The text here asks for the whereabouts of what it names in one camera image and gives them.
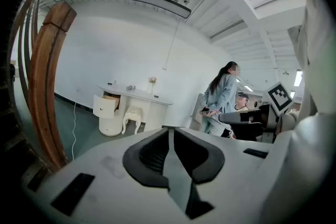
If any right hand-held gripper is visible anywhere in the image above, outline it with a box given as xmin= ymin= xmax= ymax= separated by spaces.
xmin=219 ymin=81 xmax=295 ymax=144

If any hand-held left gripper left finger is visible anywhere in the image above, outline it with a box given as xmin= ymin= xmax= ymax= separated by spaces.
xmin=122 ymin=127 xmax=174 ymax=189

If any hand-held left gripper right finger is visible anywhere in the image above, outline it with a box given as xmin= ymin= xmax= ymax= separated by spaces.
xmin=174 ymin=127 xmax=226 ymax=220

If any large white wooden drawer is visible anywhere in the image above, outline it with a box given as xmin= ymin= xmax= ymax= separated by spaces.
xmin=92 ymin=93 xmax=121 ymax=119

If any white dressing table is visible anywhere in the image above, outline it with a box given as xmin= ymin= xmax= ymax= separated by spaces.
xmin=93 ymin=83 xmax=174 ymax=137

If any grey wooden panel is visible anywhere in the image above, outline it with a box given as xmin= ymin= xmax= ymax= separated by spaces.
xmin=188 ymin=92 xmax=205 ymax=131

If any white upholstered stool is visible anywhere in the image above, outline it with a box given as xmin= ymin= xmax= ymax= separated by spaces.
xmin=121 ymin=105 xmax=144 ymax=135

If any person's white jacket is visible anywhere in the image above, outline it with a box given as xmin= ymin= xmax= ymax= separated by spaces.
xmin=262 ymin=0 xmax=336 ymax=224

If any long black framed ceiling light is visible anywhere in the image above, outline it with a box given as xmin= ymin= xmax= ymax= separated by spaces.
xmin=122 ymin=0 xmax=192 ymax=19

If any white floor cable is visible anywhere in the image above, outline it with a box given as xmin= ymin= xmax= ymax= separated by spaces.
xmin=71 ymin=101 xmax=78 ymax=160

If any white wall conduit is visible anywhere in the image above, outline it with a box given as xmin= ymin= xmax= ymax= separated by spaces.
xmin=162 ymin=17 xmax=181 ymax=71

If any brown wooden bed frame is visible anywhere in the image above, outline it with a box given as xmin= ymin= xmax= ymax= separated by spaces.
xmin=7 ymin=0 xmax=78 ymax=169

